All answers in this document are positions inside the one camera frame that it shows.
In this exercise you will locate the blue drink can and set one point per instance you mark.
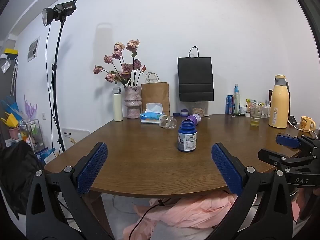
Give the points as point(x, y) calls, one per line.
point(229, 105)

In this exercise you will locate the yellow dustpan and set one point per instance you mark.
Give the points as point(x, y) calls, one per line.
point(11, 121)

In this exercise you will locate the yellow thermos jug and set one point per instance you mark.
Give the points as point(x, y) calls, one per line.
point(279, 105)

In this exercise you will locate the wall poster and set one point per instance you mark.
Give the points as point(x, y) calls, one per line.
point(33, 49)

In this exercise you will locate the pink marbled vase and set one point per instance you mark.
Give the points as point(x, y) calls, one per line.
point(133, 102)

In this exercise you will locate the blue tissue pack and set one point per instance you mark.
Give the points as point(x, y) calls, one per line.
point(151, 116)

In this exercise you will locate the pink cloth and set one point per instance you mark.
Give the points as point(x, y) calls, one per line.
point(190, 212)

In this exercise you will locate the colourful snack packets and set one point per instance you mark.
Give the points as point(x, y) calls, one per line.
point(253, 103)

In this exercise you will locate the white board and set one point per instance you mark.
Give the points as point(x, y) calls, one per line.
point(75, 137)

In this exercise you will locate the purple plastic bottle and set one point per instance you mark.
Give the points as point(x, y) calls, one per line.
point(194, 119)

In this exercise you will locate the white wall socket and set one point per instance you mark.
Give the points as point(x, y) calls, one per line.
point(44, 115)

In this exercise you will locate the small white jar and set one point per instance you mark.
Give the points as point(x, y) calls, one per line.
point(243, 110)

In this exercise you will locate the white thermos bottle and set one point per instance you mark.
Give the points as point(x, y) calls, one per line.
point(117, 107)

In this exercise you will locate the black studio light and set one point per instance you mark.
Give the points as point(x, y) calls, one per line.
point(63, 11)

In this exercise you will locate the clear glass bottle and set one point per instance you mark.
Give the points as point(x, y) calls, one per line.
point(236, 102)

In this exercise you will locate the glass jar with cereal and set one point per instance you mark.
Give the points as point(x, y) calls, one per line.
point(199, 110)

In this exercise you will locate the black phone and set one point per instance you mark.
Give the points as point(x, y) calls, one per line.
point(292, 120)

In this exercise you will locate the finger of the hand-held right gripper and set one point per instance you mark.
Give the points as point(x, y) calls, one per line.
point(288, 141)
point(277, 158)

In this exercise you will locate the small white containers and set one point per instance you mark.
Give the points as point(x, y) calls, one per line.
point(265, 112)

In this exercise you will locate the yellow mug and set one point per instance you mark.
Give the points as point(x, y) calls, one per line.
point(306, 124)

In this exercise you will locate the glass cup with yellow liquid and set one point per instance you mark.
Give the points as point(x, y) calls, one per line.
point(255, 117)

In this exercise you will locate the blue plastic bottle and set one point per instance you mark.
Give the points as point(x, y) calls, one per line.
point(186, 136)

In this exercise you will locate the dried pink roses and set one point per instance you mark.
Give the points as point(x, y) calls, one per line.
point(126, 68)

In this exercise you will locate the black paper bag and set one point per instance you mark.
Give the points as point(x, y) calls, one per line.
point(195, 80)

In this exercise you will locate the clear plastic bottle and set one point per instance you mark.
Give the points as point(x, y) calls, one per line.
point(168, 122)

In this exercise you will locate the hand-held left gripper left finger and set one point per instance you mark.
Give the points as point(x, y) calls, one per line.
point(91, 167)

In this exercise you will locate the purple plastic hanger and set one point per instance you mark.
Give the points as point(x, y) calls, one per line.
point(30, 107)

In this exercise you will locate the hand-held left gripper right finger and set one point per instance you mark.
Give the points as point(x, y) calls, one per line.
point(226, 167)

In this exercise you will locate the brown paper bag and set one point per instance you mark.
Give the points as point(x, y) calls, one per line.
point(155, 93)

